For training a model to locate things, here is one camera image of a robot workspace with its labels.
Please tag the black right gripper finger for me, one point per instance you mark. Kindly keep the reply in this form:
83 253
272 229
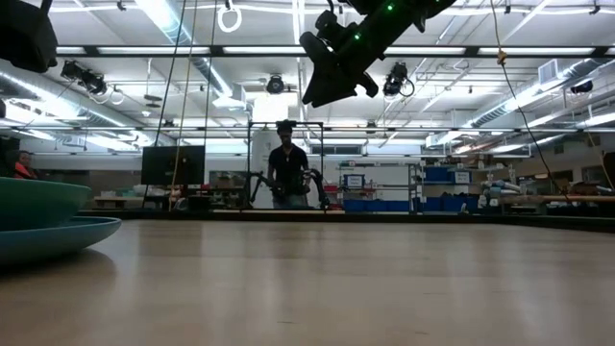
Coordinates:
319 86
345 77

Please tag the large teal plastic plate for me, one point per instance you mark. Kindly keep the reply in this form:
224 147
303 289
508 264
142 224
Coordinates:
38 202

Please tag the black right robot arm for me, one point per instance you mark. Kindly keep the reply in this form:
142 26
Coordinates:
408 14

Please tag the standing person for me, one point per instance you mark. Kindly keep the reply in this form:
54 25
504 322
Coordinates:
288 168

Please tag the white blue-framed sign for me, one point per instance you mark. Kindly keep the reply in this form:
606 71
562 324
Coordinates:
354 180

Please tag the low blue storage bins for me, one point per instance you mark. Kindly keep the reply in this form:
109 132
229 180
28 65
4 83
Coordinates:
375 205

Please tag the seated person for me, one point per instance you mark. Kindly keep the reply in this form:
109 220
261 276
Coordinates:
24 165

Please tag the shelf blue storage bins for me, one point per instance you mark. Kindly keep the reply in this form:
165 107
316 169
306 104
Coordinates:
437 174

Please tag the black monitor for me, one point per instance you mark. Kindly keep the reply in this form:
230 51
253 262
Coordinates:
173 165

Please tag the large blue plastic plate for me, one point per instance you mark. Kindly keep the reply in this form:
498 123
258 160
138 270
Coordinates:
57 238

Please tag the black ceiling-hung camera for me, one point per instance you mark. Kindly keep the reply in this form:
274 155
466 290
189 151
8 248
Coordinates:
275 85
86 79
395 79

